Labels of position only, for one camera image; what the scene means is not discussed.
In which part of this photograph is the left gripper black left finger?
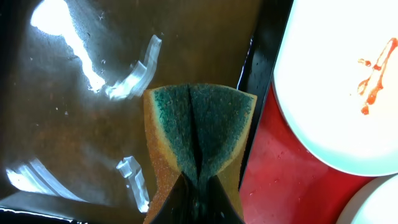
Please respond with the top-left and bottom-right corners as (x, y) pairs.
(150, 173), (196, 224)

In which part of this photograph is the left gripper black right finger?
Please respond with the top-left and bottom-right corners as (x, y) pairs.
(198, 176), (244, 224)

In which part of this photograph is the green yellow sponge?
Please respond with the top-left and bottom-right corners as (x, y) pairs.
(144, 83), (257, 223)

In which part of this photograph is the white plate front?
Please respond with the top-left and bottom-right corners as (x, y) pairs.
(336, 174), (397, 224)

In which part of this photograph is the white plate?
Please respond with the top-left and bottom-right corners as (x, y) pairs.
(336, 174), (397, 224)
(274, 0), (397, 177)

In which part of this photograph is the red serving tray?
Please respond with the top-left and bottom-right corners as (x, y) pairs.
(238, 83), (376, 224)

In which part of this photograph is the black water basin tray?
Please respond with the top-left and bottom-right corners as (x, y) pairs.
(1, 0), (292, 223)

